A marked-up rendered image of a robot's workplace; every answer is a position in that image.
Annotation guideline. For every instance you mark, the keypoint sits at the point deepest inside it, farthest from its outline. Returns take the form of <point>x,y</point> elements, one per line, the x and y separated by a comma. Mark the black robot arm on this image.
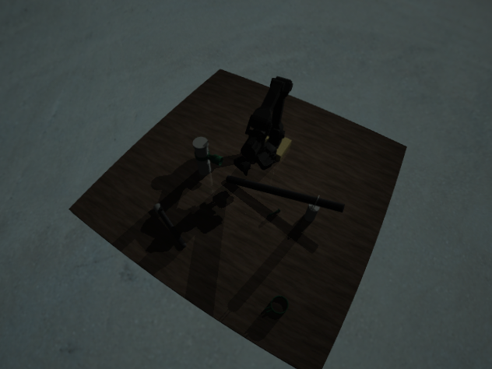
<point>263,125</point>

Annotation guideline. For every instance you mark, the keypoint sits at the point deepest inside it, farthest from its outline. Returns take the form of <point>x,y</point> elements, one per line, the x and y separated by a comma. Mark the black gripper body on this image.
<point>244,164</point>

